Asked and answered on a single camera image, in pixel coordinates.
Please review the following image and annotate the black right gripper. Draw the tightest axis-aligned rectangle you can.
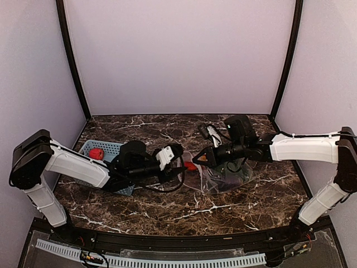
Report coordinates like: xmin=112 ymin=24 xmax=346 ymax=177
xmin=192 ymin=138 xmax=247 ymax=168

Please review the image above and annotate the clear zip top bag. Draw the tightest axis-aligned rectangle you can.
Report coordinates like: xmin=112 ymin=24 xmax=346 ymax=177
xmin=182 ymin=151 xmax=253 ymax=195

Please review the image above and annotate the red fake strawberry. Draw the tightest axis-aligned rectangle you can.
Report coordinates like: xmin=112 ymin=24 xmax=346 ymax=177
xmin=88 ymin=148 xmax=104 ymax=160

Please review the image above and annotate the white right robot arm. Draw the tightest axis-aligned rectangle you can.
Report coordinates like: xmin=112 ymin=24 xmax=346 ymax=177
xmin=192 ymin=114 xmax=356 ymax=242

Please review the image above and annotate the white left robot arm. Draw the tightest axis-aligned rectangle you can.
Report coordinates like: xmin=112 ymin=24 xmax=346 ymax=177
xmin=8 ymin=129 xmax=186 ymax=243

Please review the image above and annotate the red fake grape bunch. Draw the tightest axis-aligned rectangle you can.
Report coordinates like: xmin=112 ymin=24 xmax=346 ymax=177
xmin=184 ymin=161 xmax=198 ymax=171

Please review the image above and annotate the dark purple fake eggplant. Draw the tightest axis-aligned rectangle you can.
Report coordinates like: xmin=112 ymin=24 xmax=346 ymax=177
xmin=213 ymin=163 xmax=253 ymax=193

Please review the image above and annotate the light blue plastic basket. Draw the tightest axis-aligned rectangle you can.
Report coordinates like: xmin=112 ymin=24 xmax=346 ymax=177
xmin=79 ymin=140 xmax=135 ymax=196

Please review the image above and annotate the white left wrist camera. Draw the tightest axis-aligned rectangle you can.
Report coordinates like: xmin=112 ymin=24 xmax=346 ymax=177
xmin=154 ymin=146 xmax=175 ymax=171

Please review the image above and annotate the black front rail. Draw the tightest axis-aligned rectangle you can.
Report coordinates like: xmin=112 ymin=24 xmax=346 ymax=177
xmin=30 ymin=216 xmax=331 ymax=252

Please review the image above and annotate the white slotted cable duct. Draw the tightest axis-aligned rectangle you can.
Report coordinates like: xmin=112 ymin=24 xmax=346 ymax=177
xmin=36 ymin=239 xmax=267 ymax=267

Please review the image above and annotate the black right frame post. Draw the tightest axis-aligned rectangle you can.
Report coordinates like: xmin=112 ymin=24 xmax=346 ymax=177
xmin=269 ymin=0 xmax=304 ymax=121

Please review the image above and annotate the black frame post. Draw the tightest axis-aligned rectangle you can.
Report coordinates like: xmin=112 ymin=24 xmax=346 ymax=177
xmin=55 ymin=0 xmax=91 ymax=121
xmin=269 ymin=0 xmax=304 ymax=121

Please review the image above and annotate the black left frame post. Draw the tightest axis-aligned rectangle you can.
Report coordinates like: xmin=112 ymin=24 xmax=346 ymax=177
xmin=55 ymin=0 xmax=91 ymax=121

